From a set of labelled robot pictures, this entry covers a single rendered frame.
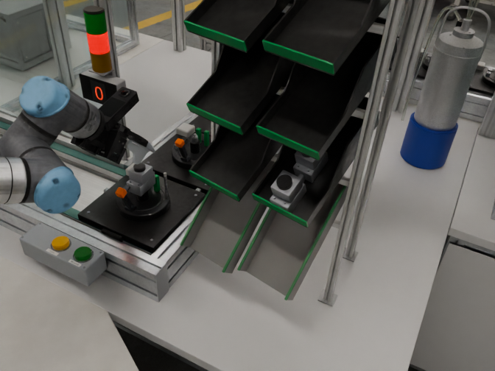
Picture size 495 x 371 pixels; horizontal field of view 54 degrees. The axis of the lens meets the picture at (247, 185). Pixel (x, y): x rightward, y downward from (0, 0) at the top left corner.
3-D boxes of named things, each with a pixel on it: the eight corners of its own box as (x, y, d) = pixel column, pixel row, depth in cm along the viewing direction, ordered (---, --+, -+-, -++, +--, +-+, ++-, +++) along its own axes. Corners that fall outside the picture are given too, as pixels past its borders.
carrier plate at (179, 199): (154, 254, 119) (153, 247, 118) (78, 219, 127) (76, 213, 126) (205, 199, 136) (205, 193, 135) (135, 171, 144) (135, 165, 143)
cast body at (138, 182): (141, 196, 124) (138, 174, 120) (127, 191, 126) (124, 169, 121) (160, 179, 130) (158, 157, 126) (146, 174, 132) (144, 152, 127)
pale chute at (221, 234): (232, 274, 111) (223, 272, 107) (189, 246, 117) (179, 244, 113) (289, 164, 111) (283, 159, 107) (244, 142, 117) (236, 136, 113)
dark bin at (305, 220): (307, 228, 95) (303, 210, 88) (253, 199, 101) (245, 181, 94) (378, 124, 103) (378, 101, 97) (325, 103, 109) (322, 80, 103)
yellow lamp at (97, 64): (103, 74, 125) (101, 56, 121) (88, 70, 126) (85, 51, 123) (116, 67, 128) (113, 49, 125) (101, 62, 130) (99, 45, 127)
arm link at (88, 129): (66, 92, 98) (98, 103, 95) (79, 101, 102) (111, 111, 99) (51, 126, 97) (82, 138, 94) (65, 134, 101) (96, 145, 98)
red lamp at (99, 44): (100, 56, 121) (98, 37, 118) (85, 51, 123) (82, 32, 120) (113, 49, 125) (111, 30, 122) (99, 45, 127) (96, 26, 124)
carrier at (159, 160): (208, 196, 137) (208, 160, 129) (138, 169, 145) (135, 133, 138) (248, 154, 154) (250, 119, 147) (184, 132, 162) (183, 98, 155)
